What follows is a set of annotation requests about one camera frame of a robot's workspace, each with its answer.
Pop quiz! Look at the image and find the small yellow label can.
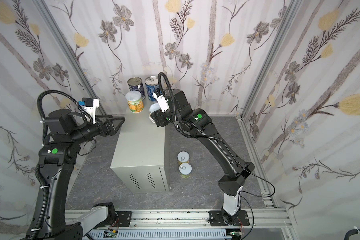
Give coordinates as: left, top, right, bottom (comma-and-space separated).
149, 103, 161, 123

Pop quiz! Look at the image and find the peach can white lid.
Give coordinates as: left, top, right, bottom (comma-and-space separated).
125, 91, 144, 113

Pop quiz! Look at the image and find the light blue label can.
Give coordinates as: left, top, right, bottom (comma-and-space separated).
145, 76, 159, 102

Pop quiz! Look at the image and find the dark navy label can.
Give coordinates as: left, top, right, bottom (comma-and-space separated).
127, 77, 146, 100

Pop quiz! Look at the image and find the green label can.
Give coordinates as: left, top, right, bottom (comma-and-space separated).
179, 163, 192, 179

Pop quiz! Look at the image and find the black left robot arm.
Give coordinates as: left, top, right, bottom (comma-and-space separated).
26, 90, 126, 240

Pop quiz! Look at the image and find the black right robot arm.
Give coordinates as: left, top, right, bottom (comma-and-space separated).
150, 72, 255, 226

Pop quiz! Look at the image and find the grey metal cabinet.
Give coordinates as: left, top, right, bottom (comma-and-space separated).
111, 100, 170, 193

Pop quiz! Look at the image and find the aluminium corner post left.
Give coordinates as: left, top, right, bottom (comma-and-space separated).
33, 0, 99, 99

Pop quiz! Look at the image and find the aluminium corner post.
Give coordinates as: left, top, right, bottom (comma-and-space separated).
33, 0, 99, 99
240, 0, 303, 119

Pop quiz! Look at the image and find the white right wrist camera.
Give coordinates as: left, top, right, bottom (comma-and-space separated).
153, 89, 170, 113

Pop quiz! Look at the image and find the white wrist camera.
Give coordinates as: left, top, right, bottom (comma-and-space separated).
78, 98, 100, 124
153, 89, 170, 113

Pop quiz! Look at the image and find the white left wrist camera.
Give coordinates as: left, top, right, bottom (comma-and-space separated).
78, 98, 100, 124

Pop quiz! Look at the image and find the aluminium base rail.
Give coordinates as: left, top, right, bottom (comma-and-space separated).
62, 209, 289, 235

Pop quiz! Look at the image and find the white slotted cable duct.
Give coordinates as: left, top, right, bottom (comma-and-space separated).
89, 229, 232, 240

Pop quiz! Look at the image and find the aluminium corner post right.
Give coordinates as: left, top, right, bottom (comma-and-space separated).
240, 0, 303, 119

